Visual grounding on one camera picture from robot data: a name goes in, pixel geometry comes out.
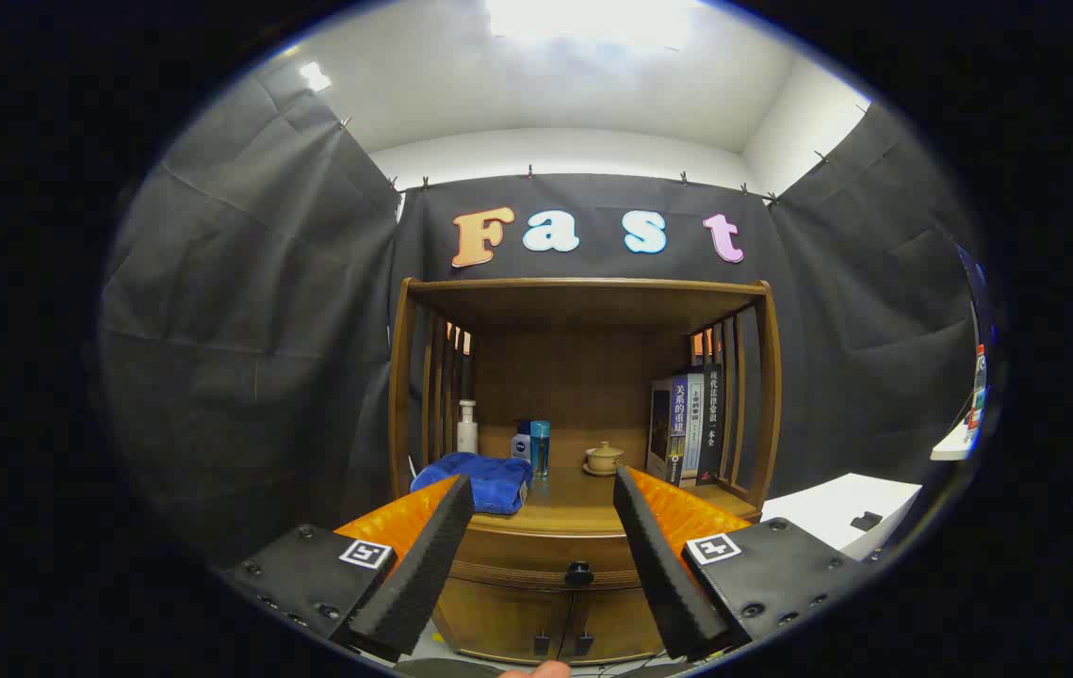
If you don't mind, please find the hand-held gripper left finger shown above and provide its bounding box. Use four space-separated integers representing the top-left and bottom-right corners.
220 474 476 663

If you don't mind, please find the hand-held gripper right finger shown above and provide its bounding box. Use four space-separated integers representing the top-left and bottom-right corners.
613 466 876 662

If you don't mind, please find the wooden drawer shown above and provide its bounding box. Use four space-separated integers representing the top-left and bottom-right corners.
447 527 664 590

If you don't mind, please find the wooden cabinet door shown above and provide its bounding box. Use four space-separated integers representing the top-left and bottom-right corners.
431 576 577 662
574 589 669 662

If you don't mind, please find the wooden countertop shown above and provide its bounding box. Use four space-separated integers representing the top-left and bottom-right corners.
404 464 763 538

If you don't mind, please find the white side cabinet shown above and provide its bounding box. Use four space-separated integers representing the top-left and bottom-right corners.
760 473 923 561

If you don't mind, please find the wooden cabinet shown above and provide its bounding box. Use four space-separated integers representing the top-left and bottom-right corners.
388 278 782 667

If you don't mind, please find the blue towel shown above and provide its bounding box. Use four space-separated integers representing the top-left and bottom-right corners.
410 452 534 516

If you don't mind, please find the grey book with blue spine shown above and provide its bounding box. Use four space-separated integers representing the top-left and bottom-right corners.
646 379 688 486

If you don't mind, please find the black book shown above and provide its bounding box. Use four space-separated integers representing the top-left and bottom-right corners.
702 364 725 481

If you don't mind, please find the red capped bottle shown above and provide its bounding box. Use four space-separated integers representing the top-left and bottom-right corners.
967 344 987 444

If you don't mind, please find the large ceiling light panel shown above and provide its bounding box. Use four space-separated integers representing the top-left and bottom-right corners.
484 0 702 50

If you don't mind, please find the white wall shelf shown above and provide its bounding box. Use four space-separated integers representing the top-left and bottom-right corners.
930 419 982 462

